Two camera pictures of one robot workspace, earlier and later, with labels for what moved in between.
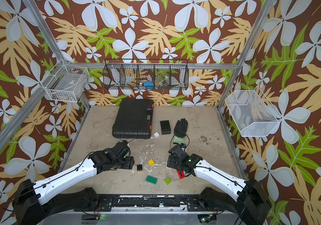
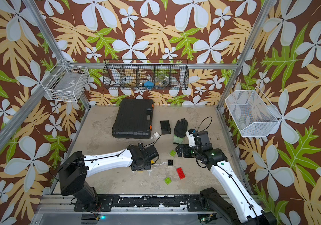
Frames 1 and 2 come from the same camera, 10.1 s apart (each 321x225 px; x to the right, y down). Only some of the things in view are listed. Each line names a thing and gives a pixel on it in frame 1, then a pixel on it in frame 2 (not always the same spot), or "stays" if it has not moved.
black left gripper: (130, 162) → (148, 167)
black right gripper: (170, 161) → (186, 147)
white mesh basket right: (252, 113) stays
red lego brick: (181, 174) stays
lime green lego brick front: (167, 181) stays
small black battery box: (165, 127) stays
